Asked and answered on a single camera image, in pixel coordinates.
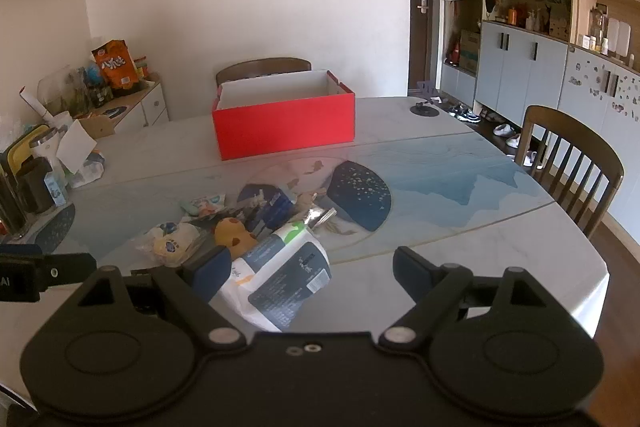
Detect yellow spotted plush toy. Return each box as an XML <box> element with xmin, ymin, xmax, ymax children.
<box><xmin>214</xmin><ymin>218</ymin><xmax>258</xmax><ymax>261</ymax></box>

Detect white chicken sausage pouch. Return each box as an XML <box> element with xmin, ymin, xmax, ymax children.
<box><xmin>180</xmin><ymin>194</ymin><xmax>226</xmax><ymax>217</ymax></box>

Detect white navy Health package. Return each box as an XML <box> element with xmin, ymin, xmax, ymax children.
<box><xmin>220</xmin><ymin>222</ymin><xmax>332</xmax><ymax>333</ymax></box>

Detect blue snack box packet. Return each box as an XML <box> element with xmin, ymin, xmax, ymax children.
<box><xmin>238</xmin><ymin>183</ymin><xmax>296</xmax><ymax>235</ymax></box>

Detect silver foil snack bag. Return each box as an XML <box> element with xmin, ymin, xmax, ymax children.
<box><xmin>291</xmin><ymin>190</ymin><xmax>337</xmax><ymax>230</ymax></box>

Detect blueberry bread packet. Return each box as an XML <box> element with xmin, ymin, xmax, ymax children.
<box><xmin>134</xmin><ymin>221</ymin><xmax>203</xmax><ymax>268</ymax></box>

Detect right wooden chair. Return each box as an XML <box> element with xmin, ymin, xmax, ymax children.
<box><xmin>514</xmin><ymin>105</ymin><xmax>625</xmax><ymax>237</ymax></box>

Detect wooden chair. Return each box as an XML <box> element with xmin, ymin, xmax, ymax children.
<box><xmin>216</xmin><ymin>57</ymin><xmax>311</xmax><ymax>87</ymax></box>
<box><xmin>514</xmin><ymin>105</ymin><xmax>625</xmax><ymax>237</ymax></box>

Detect white drawer sideboard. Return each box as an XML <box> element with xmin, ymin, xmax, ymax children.
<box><xmin>80</xmin><ymin>81</ymin><xmax>169</xmax><ymax>140</ymax></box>

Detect red cardboard box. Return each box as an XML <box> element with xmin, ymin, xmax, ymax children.
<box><xmin>212</xmin><ymin>70</ymin><xmax>356</xmax><ymax>160</ymax></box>

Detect far wooden chair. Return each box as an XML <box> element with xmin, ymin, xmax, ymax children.
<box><xmin>216</xmin><ymin>57</ymin><xmax>311</xmax><ymax>87</ymax></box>

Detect orange snack bag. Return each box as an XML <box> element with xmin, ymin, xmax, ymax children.
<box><xmin>92</xmin><ymin>40</ymin><xmax>140</xmax><ymax>96</ymax></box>

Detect white wall cabinet unit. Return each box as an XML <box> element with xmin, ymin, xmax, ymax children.
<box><xmin>446</xmin><ymin>0</ymin><xmax>639</xmax><ymax>236</ymax></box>

